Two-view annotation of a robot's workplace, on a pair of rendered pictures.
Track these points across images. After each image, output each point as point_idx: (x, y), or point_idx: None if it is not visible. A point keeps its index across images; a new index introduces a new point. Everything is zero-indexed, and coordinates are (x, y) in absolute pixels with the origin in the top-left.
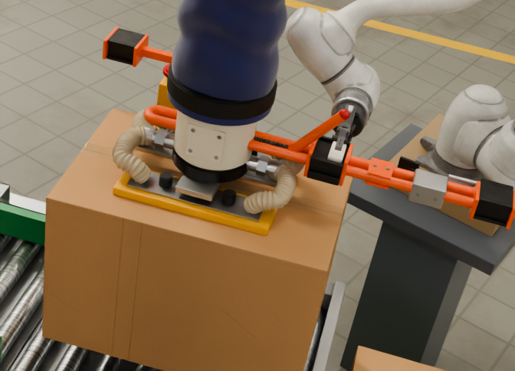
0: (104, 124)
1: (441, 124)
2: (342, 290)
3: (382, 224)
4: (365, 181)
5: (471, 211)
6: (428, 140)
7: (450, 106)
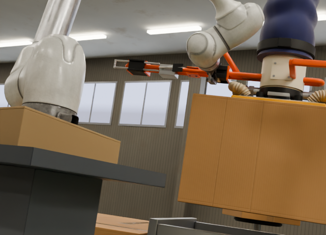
0: None
1: (81, 86)
2: (153, 218)
3: (96, 216)
4: (200, 76)
5: (150, 72)
6: (73, 116)
7: (83, 63)
